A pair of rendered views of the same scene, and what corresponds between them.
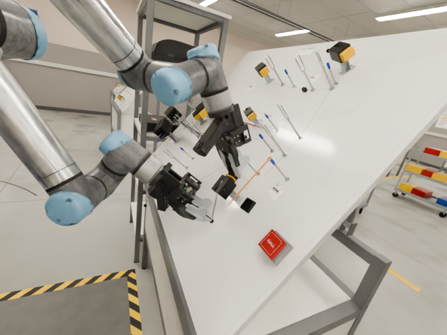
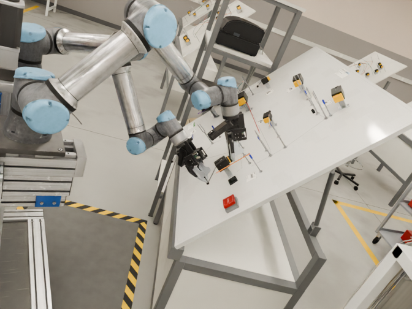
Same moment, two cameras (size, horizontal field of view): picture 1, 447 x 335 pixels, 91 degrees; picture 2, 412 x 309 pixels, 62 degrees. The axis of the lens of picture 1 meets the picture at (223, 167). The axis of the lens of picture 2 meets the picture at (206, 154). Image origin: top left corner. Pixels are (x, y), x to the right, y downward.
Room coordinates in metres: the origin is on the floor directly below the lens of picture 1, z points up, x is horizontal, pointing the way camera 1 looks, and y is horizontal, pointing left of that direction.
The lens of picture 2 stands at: (-0.73, -0.33, 1.83)
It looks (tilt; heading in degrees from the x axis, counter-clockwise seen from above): 26 degrees down; 17
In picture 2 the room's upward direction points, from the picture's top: 22 degrees clockwise
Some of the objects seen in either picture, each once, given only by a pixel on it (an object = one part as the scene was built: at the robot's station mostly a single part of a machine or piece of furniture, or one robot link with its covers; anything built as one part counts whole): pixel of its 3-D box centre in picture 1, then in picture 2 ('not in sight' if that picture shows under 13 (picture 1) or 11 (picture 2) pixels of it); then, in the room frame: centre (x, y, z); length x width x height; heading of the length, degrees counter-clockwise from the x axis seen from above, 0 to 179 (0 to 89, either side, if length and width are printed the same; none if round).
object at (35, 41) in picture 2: not in sight; (30, 41); (0.37, 0.92, 1.33); 0.13 x 0.12 x 0.14; 5
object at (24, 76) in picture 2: not in sight; (34, 89); (0.05, 0.52, 1.33); 0.13 x 0.12 x 0.14; 61
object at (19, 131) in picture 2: not in sight; (29, 119); (0.06, 0.53, 1.21); 0.15 x 0.15 x 0.10
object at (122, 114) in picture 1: (136, 109); (200, 55); (3.84, 1.66, 0.83); 1.18 x 0.72 x 1.65; 33
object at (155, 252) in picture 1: (153, 226); (174, 184); (1.08, 0.34, 0.60); 0.55 x 0.02 x 0.39; 29
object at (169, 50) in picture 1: (170, 57); (238, 33); (1.63, 0.49, 1.56); 0.30 x 0.23 x 0.19; 120
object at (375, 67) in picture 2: not in sight; (352, 91); (6.91, -0.42, 0.83); 1.18 x 0.72 x 1.65; 31
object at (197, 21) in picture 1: (167, 143); (213, 112); (1.74, 0.49, 0.93); 0.61 x 0.50 x 1.85; 29
